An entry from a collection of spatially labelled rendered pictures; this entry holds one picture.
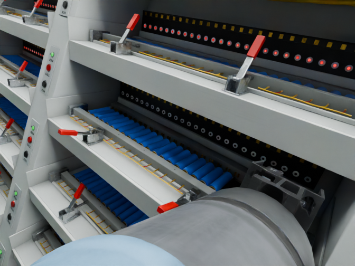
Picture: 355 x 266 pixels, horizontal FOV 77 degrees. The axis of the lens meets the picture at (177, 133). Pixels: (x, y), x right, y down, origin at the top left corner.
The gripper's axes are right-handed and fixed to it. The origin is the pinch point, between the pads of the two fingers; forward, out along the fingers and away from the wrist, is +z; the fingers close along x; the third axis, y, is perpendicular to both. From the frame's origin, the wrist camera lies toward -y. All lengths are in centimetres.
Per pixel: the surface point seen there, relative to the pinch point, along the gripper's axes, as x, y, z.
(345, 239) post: -7.1, 3.4, -8.2
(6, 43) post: 124, 3, 2
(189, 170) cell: 15.9, -1.6, -0.2
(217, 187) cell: 9.7, -1.6, 0.0
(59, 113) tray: 54, -5, -6
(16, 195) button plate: 58, -32, -8
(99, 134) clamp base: 37.1, -3.7, -5.4
